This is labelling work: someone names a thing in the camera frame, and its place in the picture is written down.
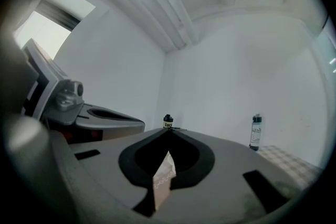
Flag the clear bottle with dark lid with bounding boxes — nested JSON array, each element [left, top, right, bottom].
[[249, 113, 263, 152]]

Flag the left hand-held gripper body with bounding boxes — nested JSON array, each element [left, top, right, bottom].
[[20, 38, 85, 145]]

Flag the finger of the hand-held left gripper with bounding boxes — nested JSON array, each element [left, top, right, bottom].
[[83, 103, 138, 116], [75, 112, 146, 144]]

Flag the black bottle with white band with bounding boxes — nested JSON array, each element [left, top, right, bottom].
[[162, 114, 174, 131]]

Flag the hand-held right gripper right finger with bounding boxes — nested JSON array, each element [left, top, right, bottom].
[[156, 128, 312, 224]]

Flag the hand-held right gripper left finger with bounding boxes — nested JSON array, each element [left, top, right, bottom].
[[52, 128, 171, 218]]

